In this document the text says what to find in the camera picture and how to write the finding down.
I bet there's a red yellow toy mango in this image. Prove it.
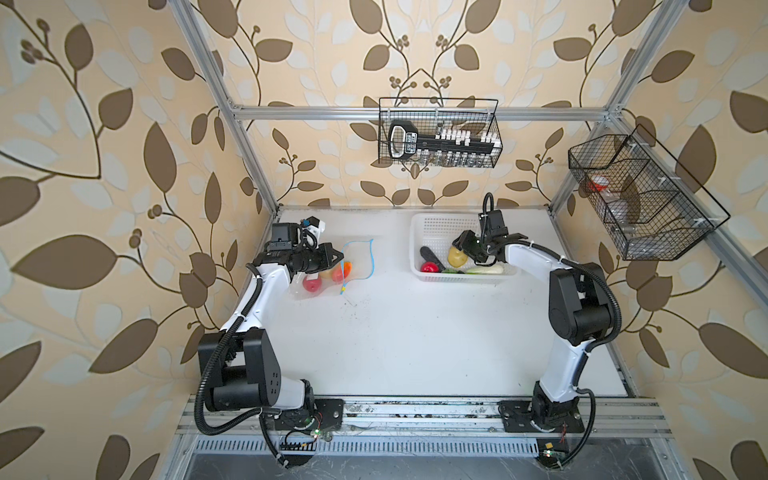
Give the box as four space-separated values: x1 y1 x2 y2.
333 262 352 284

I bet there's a clear zip top bag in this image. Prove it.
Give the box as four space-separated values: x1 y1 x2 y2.
289 238 376 300

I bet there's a red toy apple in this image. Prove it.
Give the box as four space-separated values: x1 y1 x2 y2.
302 274 323 295

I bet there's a dark toy eggplant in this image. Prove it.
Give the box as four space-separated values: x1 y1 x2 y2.
420 246 446 273

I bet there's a red toy tomato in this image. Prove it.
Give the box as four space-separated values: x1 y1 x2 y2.
420 262 441 273

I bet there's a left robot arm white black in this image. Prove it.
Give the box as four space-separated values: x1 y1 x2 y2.
193 241 344 469

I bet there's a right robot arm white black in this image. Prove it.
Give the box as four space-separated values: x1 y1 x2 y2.
452 194 622 470

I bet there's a white plastic basket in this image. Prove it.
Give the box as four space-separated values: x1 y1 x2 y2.
409 212 520 282

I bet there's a white toy radish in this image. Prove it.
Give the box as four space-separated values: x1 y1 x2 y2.
465 264 505 275

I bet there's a red capped clear bottle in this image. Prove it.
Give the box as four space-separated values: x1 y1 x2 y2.
585 175 620 206

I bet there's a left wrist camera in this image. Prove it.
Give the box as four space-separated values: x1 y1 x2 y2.
265 216 325 252

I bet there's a black wire basket back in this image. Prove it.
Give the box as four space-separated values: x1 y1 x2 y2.
378 96 503 169

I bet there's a black wire basket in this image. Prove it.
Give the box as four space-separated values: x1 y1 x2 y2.
378 96 503 169
568 124 731 261

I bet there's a black wire basket right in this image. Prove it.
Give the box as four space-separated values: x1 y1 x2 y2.
568 124 731 261

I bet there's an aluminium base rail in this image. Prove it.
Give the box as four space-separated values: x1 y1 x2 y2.
176 395 673 457

